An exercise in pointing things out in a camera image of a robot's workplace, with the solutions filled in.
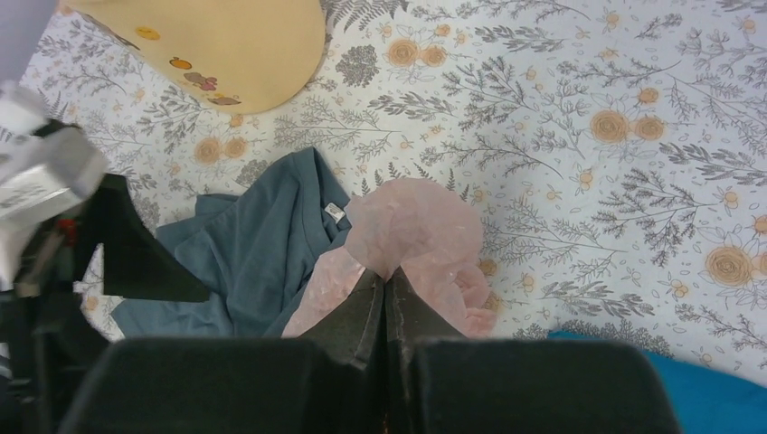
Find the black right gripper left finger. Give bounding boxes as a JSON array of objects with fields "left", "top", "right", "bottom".
[{"left": 299, "top": 270, "right": 385, "bottom": 433}]

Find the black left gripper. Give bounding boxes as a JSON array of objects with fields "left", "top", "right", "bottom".
[{"left": 12, "top": 119, "right": 209, "bottom": 303}]

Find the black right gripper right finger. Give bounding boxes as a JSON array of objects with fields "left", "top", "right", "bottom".
[{"left": 384, "top": 268, "right": 470, "bottom": 433}]

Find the pink plastic trash bag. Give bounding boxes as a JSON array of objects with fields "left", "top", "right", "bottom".
[{"left": 281, "top": 178, "right": 497, "bottom": 337}]

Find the yellow plastic trash bin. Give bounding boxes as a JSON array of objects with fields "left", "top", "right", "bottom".
[{"left": 66, "top": 0, "right": 326, "bottom": 114}]

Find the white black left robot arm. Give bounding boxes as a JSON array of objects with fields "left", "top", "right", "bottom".
[{"left": 1, "top": 119, "right": 209, "bottom": 433}]

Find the grey-blue shirt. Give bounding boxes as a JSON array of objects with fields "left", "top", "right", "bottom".
[{"left": 111, "top": 148, "right": 351, "bottom": 337}]

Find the floral table mat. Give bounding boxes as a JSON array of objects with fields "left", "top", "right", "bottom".
[{"left": 23, "top": 1, "right": 766, "bottom": 383}]

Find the bright blue cloth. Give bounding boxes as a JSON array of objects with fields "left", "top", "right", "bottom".
[{"left": 548, "top": 330, "right": 767, "bottom": 434}]

